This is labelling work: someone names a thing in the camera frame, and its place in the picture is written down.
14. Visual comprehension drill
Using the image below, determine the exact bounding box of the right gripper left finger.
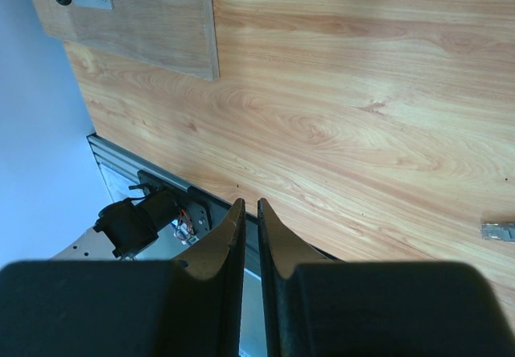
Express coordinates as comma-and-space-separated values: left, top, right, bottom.
171, 199, 246, 356

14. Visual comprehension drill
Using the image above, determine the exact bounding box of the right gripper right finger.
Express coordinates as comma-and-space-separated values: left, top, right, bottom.
257, 198, 330, 356

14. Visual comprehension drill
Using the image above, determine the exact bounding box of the grey ethernet cable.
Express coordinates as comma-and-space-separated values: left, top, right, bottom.
480, 222, 515, 243

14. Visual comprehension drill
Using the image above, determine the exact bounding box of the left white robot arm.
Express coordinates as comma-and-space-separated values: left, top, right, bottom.
52, 188, 179, 261

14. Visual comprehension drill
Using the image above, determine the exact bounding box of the clear acrylic riser plate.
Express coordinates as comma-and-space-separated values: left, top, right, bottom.
32, 0, 220, 80

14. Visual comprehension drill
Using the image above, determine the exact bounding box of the aluminium rail frame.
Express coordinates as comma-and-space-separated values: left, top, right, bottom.
87, 133, 261, 279

